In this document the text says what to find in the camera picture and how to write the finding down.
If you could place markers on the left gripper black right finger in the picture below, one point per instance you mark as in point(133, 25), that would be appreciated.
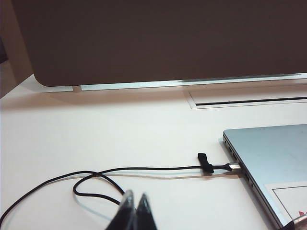
point(145, 215)

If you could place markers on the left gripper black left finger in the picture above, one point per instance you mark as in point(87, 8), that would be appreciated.
point(122, 215)

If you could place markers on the silver Dell laptop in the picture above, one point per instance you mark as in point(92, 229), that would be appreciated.
point(268, 153)

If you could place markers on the white red laptop sticker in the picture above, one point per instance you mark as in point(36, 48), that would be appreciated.
point(292, 198)

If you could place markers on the brown desk divider panel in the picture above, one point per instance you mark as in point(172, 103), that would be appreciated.
point(156, 40)

